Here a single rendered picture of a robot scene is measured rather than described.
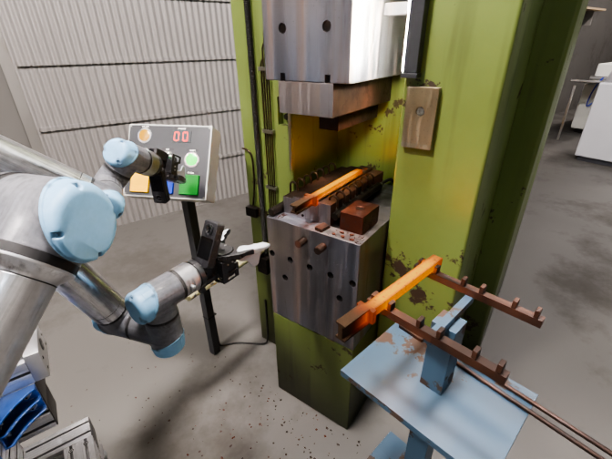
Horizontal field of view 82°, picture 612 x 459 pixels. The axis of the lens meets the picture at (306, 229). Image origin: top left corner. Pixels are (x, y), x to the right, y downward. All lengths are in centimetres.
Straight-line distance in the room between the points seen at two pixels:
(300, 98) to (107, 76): 244
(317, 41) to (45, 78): 257
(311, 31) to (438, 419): 104
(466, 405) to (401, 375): 17
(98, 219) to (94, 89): 283
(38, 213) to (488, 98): 98
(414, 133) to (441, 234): 33
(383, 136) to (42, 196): 126
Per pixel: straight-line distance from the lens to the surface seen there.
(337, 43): 106
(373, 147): 158
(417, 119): 111
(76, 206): 57
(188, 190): 138
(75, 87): 339
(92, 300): 86
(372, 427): 176
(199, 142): 140
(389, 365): 107
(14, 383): 123
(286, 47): 116
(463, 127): 110
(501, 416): 106
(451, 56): 109
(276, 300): 147
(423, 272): 95
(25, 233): 58
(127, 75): 343
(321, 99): 110
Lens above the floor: 146
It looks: 28 degrees down
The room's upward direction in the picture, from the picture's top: 1 degrees counter-clockwise
